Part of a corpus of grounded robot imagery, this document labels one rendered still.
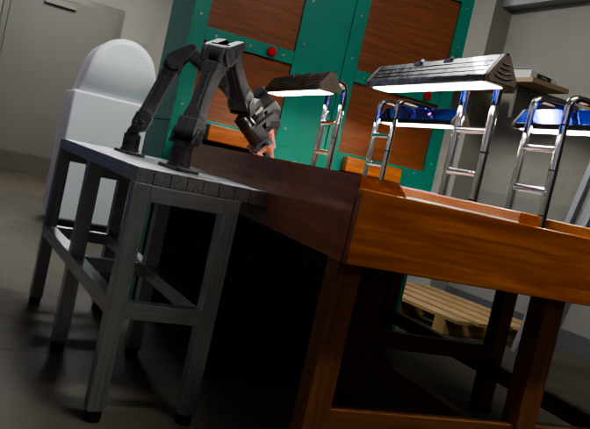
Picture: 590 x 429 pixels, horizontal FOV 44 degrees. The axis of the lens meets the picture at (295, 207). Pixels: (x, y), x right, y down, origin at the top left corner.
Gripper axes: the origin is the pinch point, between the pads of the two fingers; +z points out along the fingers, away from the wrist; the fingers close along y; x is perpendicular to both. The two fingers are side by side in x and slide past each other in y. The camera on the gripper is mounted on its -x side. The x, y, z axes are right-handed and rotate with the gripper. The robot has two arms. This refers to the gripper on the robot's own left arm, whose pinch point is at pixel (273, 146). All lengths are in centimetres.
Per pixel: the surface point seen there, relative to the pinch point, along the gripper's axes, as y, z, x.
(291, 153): 50, 21, -18
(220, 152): -23.8, -16.1, 22.2
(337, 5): 52, -20, -76
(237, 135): 44.3, -2.7, -0.7
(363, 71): 52, 12, -70
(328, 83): -27.8, -12.5, -22.6
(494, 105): -103, 3, -31
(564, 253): -133, 29, -10
